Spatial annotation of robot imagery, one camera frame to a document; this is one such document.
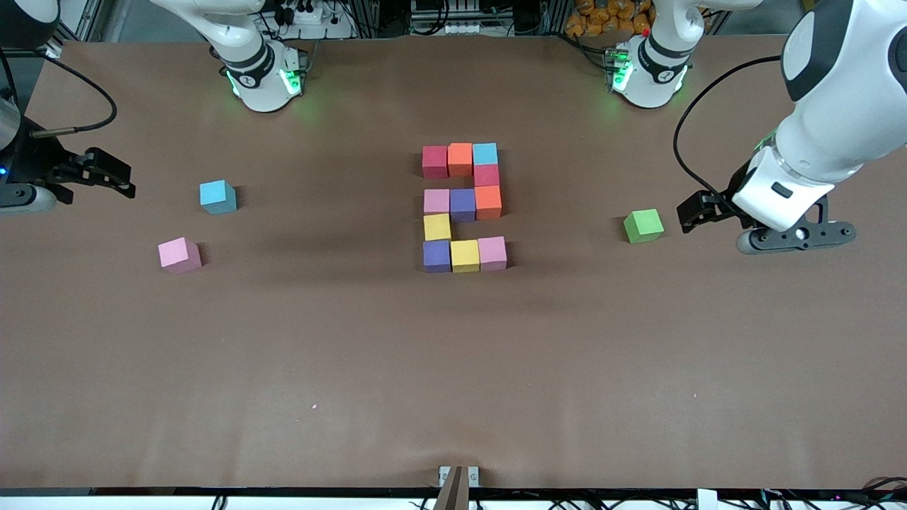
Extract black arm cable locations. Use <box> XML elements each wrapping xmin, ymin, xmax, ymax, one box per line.
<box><xmin>32</xmin><ymin>50</ymin><xmax>118</xmax><ymax>137</ymax></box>
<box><xmin>672</xmin><ymin>55</ymin><xmax>786</xmax><ymax>198</ymax></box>

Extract purple foam cube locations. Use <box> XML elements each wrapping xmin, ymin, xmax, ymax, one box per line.
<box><xmin>423</xmin><ymin>240</ymin><xmax>453</xmax><ymax>273</ymax></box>
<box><xmin>449</xmin><ymin>188</ymin><xmax>477</xmax><ymax>222</ymax></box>

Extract wooden strip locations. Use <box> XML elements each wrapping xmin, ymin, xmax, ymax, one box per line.
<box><xmin>433</xmin><ymin>465</ymin><xmax>463</xmax><ymax>510</ymax></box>

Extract green foam cube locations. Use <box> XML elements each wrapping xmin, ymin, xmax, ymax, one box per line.
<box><xmin>624</xmin><ymin>209</ymin><xmax>665</xmax><ymax>244</ymax></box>

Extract white electronics box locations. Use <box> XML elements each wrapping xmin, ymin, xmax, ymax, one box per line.
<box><xmin>410</xmin><ymin>0</ymin><xmax>483</xmax><ymax>36</ymax></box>

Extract orange snack bags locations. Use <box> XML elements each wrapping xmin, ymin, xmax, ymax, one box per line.
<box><xmin>565</xmin><ymin>0</ymin><xmax>656</xmax><ymax>38</ymax></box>

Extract metal table edge bracket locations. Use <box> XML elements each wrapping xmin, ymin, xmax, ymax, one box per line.
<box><xmin>438</xmin><ymin>465</ymin><xmax>480</xmax><ymax>489</ymax></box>

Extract brown table cover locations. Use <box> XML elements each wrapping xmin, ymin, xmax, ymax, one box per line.
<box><xmin>0</xmin><ymin>35</ymin><xmax>907</xmax><ymax>491</ymax></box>

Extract white power strip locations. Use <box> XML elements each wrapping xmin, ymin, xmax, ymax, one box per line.
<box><xmin>273</xmin><ymin>0</ymin><xmax>328</xmax><ymax>26</ymax></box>

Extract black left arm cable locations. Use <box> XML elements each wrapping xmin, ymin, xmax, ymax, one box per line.
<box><xmin>672</xmin><ymin>55</ymin><xmax>786</xmax><ymax>198</ymax></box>

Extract black cable bundle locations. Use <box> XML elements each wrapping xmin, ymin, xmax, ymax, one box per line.
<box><xmin>758</xmin><ymin>476</ymin><xmax>907</xmax><ymax>510</ymax></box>

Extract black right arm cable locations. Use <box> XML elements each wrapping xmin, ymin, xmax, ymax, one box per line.
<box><xmin>32</xmin><ymin>50</ymin><xmax>118</xmax><ymax>137</ymax></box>

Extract orange foam cube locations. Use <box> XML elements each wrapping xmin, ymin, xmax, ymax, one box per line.
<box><xmin>475</xmin><ymin>186</ymin><xmax>503</xmax><ymax>220</ymax></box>
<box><xmin>447</xmin><ymin>142</ymin><xmax>474</xmax><ymax>178</ymax></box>

